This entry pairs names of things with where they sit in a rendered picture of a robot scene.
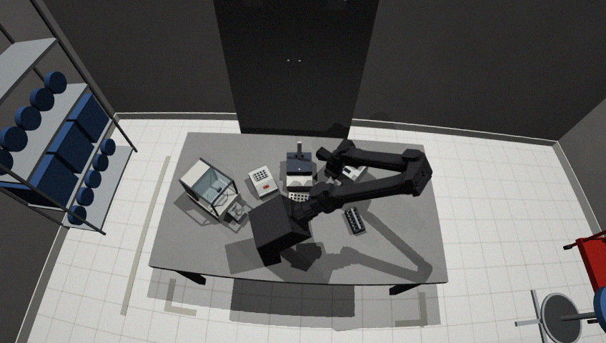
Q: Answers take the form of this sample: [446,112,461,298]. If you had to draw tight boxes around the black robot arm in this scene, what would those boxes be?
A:
[287,139,432,231]

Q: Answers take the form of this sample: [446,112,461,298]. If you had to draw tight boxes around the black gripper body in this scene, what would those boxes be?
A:
[324,162,346,180]

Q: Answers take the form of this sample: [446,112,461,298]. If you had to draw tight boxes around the white tube rack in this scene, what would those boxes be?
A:
[289,192,310,202]

